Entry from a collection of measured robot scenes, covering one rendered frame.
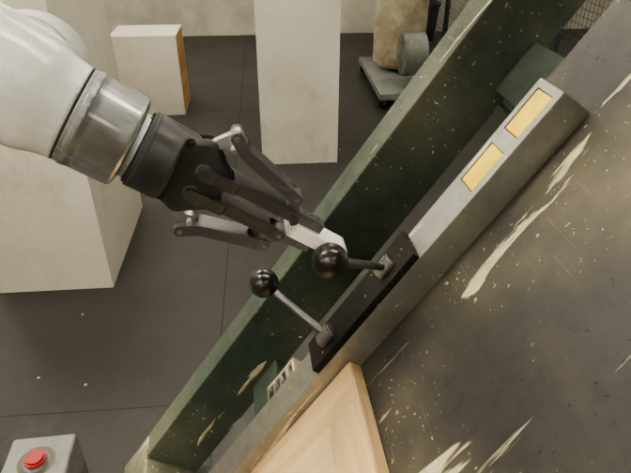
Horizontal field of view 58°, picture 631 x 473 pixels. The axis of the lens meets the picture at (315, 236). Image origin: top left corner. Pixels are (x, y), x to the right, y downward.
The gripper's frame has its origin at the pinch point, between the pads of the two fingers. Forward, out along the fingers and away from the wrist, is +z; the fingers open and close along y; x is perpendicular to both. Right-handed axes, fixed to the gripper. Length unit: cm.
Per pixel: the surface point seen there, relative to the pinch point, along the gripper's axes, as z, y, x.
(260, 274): 0.1, 10.9, -6.4
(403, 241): 10.5, -3.3, -2.5
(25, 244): -30, 171, -207
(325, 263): 0.3, -0.1, 4.9
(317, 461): 13.7, 21.8, 8.8
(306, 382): 11.4, 18.8, -0.1
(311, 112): 99, 70, -349
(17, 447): -11, 81, -27
